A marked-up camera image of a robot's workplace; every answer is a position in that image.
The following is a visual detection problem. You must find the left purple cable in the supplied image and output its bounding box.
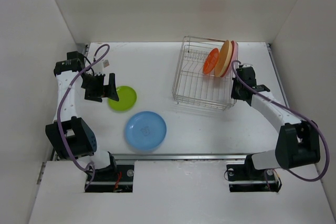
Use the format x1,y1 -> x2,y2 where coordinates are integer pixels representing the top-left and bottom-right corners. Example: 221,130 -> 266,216
57,44 -> 110,190

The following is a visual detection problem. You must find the pink plate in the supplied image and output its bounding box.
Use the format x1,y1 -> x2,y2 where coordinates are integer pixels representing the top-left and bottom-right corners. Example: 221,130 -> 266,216
221,40 -> 238,77

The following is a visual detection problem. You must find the tan beige plate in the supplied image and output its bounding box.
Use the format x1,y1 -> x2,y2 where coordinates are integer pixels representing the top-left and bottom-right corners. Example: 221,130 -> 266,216
214,40 -> 233,77

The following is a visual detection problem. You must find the aluminium table rail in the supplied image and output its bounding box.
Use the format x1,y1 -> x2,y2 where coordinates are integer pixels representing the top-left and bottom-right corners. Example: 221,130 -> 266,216
36,42 -> 307,185

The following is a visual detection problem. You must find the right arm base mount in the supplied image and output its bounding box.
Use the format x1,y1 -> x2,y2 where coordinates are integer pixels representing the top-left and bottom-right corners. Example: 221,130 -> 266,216
224,164 -> 282,193

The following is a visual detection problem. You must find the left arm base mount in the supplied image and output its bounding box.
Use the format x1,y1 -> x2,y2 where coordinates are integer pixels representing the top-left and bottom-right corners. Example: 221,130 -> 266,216
85,164 -> 134,193

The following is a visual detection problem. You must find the green plate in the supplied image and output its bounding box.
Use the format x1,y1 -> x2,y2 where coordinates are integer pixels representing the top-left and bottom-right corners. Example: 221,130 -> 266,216
108,86 -> 137,112

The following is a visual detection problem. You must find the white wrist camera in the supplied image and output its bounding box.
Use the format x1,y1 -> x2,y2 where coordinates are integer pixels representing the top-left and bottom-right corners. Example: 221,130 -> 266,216
239,64 -> 253,68
92,60 -> 110,76

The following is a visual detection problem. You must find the blue plate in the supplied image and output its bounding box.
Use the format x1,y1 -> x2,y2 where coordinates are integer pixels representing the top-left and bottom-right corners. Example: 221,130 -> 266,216
124,111 -> 167,151

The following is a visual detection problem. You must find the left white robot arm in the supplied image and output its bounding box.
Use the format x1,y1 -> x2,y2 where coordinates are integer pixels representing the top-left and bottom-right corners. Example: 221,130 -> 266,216
45,51 -> 119,180

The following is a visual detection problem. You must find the orange plate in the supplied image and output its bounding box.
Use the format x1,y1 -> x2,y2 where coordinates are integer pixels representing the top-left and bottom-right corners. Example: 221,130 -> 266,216
203,48 -> 219,74

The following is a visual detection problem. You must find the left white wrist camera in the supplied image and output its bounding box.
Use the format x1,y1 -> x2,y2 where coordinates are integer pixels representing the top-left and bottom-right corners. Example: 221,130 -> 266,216
92,60 -> 110,76

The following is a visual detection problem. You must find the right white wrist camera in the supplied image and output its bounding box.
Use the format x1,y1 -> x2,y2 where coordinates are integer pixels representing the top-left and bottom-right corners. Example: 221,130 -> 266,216
239,64 -> 253,68

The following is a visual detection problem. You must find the metal wire dish rack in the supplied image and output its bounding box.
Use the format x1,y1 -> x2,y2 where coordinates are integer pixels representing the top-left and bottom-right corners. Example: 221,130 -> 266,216
172,36 -> 236,110

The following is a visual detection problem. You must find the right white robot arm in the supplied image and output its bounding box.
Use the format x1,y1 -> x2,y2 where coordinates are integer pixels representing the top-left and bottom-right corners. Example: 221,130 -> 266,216
231,65 -> 320,179

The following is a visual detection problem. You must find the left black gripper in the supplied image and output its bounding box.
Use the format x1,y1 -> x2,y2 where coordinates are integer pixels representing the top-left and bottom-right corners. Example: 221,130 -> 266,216
81,72 -> 118,102

